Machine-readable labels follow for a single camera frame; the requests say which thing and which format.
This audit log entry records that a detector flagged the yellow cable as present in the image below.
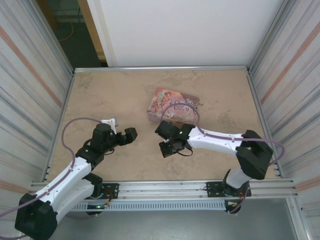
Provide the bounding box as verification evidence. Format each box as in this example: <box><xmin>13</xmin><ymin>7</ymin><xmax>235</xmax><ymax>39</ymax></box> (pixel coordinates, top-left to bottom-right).
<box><xmin>58</xmin><ymin>22</ymin><xmax>76</xmax><ymax>43</ymax></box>

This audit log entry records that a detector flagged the red orange wire bundle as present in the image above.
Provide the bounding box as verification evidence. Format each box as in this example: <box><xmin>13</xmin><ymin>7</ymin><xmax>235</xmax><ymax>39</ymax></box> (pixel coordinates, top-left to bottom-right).
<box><xmin>226</xmin><ymin>191</ymin><xmax>248</xmax><ymax>209</ymax></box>
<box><xmin>104</xmin><ymin>188</ymin><xmax>119</xmax><ymax>208</ymax></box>

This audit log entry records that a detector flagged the thin black right gripper cable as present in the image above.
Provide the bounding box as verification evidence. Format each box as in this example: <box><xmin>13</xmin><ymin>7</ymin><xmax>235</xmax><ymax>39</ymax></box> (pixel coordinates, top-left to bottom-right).
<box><xmin>178</xmin><ymin>146</ymin><xmax>194</xmax><ymax>158</ymax></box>

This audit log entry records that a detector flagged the wooden door frame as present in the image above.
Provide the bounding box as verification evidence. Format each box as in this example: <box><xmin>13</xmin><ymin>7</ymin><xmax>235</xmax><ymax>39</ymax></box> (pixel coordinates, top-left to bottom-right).
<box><xmin>76</xmin><ymin>0</ymin><xmax>112</xmax><ymax>68</ymax></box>

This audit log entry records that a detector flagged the aluminium frame post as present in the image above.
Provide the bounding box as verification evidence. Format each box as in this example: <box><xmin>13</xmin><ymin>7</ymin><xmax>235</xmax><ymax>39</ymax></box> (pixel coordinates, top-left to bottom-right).
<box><xmin>249</xmin><ymin>0</ymin><xmax>293</xmax><ymax>72</ymax></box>

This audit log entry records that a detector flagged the wide aluminium frame rail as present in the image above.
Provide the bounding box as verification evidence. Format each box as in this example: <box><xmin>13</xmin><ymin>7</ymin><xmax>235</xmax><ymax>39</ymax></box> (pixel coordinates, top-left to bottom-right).
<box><xmin>27</xmin><ymin>178</ymin><xmax>300</xmax><ymax>201</ymax></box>

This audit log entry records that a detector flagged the grey slotted cable duct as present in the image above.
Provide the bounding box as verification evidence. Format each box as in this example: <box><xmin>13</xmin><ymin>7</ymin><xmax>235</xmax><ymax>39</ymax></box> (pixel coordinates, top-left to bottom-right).
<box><xmin>71</xmin><ymin>201</ymin><xmax>228</xmax><ymax>212</ymax></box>

